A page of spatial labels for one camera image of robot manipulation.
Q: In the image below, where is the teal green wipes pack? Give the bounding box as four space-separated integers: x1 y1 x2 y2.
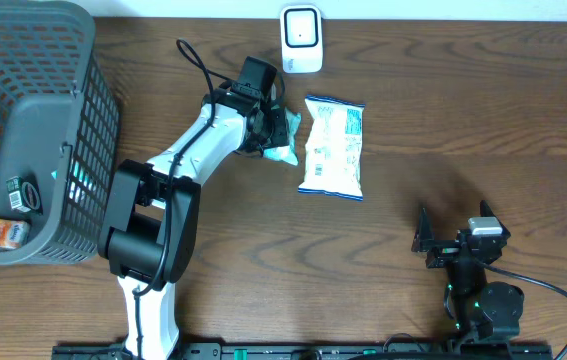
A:
263 109 302 166

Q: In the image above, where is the cream blue snack bag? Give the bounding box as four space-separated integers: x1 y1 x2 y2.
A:
298 95 365 201

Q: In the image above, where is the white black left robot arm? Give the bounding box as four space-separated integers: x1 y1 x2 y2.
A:
98 89 287 359

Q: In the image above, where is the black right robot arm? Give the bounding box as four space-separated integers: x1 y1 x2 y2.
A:
411 201 524 354

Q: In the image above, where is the grey plastic mesh basket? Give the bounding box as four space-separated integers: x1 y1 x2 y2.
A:
0 1 120 265

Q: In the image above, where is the small green black box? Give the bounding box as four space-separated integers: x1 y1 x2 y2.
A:
6 176 42 214

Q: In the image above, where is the orange tissue pack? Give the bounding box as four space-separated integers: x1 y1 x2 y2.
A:
0 219 30 250

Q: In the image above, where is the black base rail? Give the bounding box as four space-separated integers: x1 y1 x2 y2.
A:
52 341 554 360

